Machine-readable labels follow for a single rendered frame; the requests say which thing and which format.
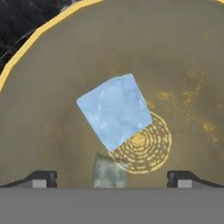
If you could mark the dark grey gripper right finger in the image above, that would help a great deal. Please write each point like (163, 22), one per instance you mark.
(180, 178)

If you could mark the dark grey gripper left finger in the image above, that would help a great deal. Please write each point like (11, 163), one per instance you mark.
(43, 178)

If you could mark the pale blue ice cube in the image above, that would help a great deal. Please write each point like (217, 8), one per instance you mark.
(115, 112)
(108, 173)

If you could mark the olive bowl with yellow rim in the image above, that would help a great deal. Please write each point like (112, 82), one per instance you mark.
(58, 73)

